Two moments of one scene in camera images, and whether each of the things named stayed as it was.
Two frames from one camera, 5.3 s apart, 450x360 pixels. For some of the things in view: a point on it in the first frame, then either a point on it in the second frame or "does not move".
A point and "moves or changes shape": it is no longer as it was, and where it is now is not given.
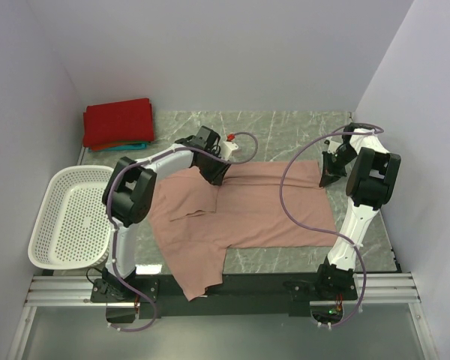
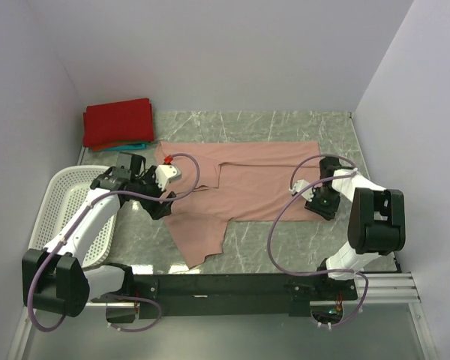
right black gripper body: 335,163 to 325,202
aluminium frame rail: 388,289 does not move
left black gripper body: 213,169 to 148,186
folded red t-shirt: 120,122 does not move
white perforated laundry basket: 72,231 does not move
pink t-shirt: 258,205 moves or changes shape
